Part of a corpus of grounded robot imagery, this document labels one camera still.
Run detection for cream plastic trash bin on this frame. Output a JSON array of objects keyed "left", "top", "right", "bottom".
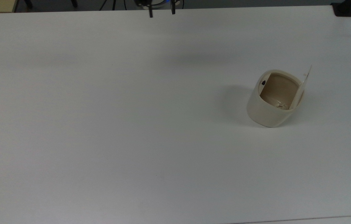
[{"left": 246, "top": 70, "right": 304, "bottom": 128}]

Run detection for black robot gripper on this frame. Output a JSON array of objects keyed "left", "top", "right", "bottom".
[{"left": 133, "top": 0, "right": 176, "bottom": 18}]

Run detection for black table clamp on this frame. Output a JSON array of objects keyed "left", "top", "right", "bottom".
[{"left": 331, "top": 0, "right": 351, "bottom": 17}]

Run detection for thin black stand legs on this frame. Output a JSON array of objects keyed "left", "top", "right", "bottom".
[{"left": 99, "top": 0, "right": 128, "bottom": 12}]

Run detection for cream trash bin lid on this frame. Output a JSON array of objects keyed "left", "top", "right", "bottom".
[{"left": 289, "top": 64, "right": 313, "bottom": 110}]

